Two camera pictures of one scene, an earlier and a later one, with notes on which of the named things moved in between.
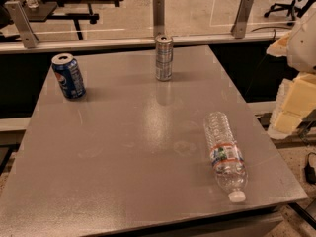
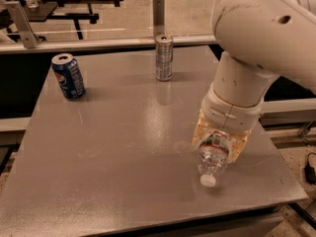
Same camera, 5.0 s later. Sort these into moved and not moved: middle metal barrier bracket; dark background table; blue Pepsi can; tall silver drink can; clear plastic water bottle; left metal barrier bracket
Moved: clear plastic water bottle
Not moved: tall silver drink can; blue Pepsi can; left metal barrier bracket; dark background table; middle metal barrier bracket
